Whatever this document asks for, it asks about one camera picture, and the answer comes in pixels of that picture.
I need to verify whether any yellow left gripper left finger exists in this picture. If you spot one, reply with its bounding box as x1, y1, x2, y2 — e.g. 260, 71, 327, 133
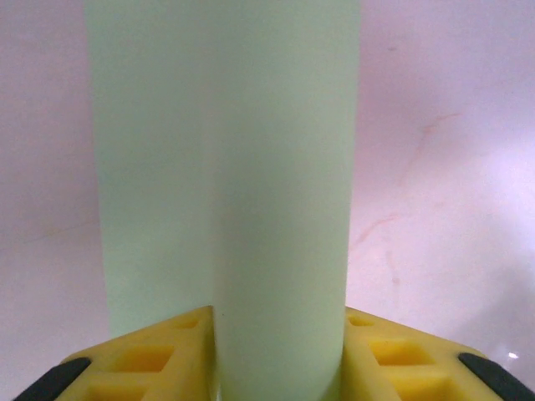
12, 304, 218, 401

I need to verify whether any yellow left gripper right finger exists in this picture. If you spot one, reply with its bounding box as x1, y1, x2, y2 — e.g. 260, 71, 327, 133
329, 307, 535, 401

